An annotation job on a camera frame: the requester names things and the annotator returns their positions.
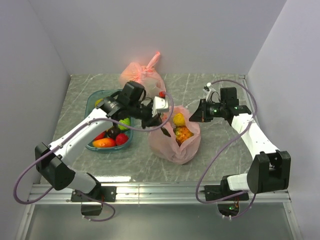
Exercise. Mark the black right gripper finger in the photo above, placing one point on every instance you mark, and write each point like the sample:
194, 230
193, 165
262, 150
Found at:
202, 103
197, 116

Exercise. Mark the aluminium mounting rail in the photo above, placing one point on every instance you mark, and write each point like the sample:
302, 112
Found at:
158, 211

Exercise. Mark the dark fake avocado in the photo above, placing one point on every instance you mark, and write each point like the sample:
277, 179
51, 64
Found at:
113, 132

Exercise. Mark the pink plastic bag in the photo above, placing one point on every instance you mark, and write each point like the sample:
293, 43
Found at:
145, 75
167, 147

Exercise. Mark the red fake strawberry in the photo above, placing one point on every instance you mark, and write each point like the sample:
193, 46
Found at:
121, 139

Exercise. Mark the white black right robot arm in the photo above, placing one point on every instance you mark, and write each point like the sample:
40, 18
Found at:
270, 167

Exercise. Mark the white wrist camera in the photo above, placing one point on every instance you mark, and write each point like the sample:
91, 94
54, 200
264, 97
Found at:
160, 104
209, 91

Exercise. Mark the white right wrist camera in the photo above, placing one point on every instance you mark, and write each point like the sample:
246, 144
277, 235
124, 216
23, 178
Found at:
209, 91

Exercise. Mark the orange red fake mango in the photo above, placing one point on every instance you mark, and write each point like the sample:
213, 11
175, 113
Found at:
104, 143

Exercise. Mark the teal plastic fruit basket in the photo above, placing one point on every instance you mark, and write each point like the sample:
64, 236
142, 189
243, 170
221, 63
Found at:
90, 105

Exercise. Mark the tied pink plastic bag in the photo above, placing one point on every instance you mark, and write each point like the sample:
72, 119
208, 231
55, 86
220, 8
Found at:
145, 75

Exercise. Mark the green fake fruit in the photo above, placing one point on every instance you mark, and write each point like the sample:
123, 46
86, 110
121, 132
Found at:
125, 121

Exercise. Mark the red fake apple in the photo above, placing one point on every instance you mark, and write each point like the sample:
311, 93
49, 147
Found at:
100, 136

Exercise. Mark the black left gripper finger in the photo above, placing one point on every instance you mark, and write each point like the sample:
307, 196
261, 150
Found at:
151, 122
165, 132

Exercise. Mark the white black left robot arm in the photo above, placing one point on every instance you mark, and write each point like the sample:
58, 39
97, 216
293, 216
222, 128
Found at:
54, 161

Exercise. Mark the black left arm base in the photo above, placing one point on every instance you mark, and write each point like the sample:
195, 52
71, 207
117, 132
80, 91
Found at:
93, 203

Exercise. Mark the fake pineapple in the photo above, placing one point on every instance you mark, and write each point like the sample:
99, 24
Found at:
182, 133

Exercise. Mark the yellow fake lemon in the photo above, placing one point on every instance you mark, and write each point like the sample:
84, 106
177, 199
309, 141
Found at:
179, 120

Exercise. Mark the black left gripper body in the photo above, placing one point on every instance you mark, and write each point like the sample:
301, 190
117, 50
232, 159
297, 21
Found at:
142, 112

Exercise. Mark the yellow fake starfruit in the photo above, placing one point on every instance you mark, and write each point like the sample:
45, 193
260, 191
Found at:
98, 101

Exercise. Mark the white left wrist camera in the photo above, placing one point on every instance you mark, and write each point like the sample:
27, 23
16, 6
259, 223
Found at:
160, 104

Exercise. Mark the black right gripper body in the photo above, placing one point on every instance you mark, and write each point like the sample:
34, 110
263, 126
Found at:
212, 110

